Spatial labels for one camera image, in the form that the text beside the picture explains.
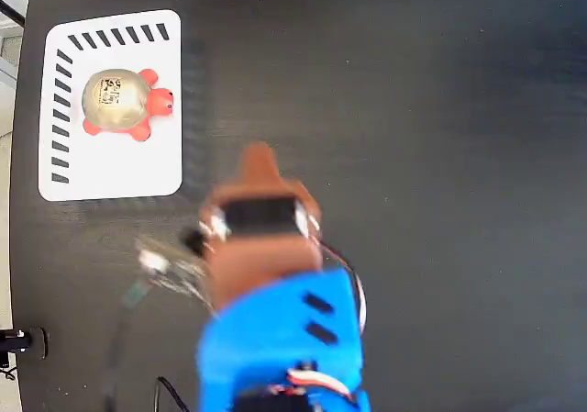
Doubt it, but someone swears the white red servo wire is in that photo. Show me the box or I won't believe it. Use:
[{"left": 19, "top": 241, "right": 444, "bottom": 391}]
[{"left": 274, "top": 237, "right": 369, "bottom": 406}]

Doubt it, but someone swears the red turtle toy gold shell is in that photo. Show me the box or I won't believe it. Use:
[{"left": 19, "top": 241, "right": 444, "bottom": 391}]
[{"left": 81, "top": 67, "right": 175, "bottom": 143}]

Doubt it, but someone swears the white tray with black stripes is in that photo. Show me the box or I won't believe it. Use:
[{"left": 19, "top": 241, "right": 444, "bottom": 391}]
[{"left": 38, "top": 9, "right": 183, "bottom": 202}]

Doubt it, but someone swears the black metal bar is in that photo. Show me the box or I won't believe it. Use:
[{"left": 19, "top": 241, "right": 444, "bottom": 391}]
[{"left": 0, "top": 0, "right": 27, "bottom": 26}]

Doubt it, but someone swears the black clamp mount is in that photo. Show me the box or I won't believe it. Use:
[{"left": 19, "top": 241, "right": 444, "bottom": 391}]
[{"left": 0, "top": 327, "right": 50, "bottom": 381}]

